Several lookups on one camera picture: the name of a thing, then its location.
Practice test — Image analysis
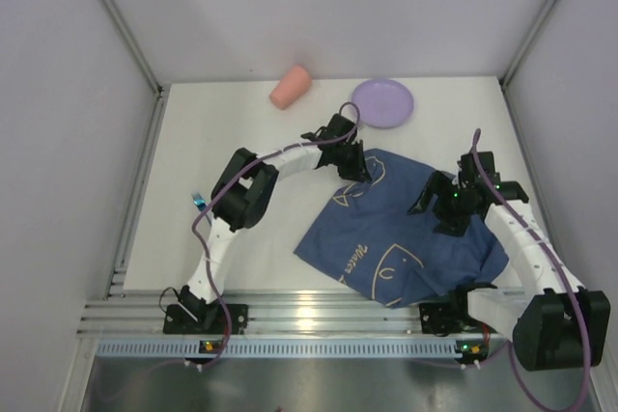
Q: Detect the blue fish-print cloth napkin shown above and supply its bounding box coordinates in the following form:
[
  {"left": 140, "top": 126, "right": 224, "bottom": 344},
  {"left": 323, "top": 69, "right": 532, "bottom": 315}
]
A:
[{"left": 295, "top": 149, "right": 508, "bottom": 308}]

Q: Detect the purple plastic plate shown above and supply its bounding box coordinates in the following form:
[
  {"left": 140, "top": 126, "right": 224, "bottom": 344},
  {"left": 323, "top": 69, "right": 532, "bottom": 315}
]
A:
[{"left": 351, "top": 78, "right": 414, "bottom": 129}]

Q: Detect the orange plastic cup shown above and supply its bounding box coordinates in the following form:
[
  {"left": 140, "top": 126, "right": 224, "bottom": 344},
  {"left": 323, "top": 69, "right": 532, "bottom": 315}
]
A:
[{"left": 269, "top": 65, "right": 313, "bottom": 110}]

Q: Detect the blue metallic fork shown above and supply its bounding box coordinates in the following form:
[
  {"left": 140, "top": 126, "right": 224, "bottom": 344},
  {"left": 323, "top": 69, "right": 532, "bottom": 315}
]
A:
[{"left": 191, "top": 192, "right": 211, "bottom": 224}]

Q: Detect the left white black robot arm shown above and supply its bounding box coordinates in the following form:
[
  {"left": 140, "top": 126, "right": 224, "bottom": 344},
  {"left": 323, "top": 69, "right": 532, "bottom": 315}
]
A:
[{"left": 178, "top": 112, "right": 371, "bottom": 322}]

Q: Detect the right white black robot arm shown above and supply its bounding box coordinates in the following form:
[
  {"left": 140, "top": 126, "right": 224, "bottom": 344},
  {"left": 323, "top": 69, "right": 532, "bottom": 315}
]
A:
[{"left": 409, "top": 151, "right": 611, "bottom": 371}]

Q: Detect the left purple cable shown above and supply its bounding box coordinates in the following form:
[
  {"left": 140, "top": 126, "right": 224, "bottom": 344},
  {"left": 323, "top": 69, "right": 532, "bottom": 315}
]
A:
[{"left": 191, "top": 101, "right": 363, "bottom": 372}]

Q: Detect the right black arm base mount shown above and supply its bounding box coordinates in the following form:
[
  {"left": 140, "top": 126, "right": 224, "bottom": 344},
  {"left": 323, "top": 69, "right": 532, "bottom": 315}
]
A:
[{"left": 417, "top": 288, "right": 483, "bottom": 337}]

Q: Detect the white slotted cable duct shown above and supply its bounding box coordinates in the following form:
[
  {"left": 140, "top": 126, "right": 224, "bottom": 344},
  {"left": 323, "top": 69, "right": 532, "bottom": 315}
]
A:
[{"left": 97, "top": 338, "right": 489, "bottom": 360}]

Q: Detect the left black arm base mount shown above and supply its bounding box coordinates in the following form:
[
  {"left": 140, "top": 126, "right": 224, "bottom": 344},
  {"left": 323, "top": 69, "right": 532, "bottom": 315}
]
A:
[{"left": 162, "top": 286, "right": 249, "bottom": 335}]

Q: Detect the aluminium rail frame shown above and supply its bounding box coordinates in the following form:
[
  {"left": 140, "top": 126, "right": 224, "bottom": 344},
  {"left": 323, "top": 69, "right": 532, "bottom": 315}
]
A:
[{"left": 76, "top": 288, "right": 603, "bottom": 341}]

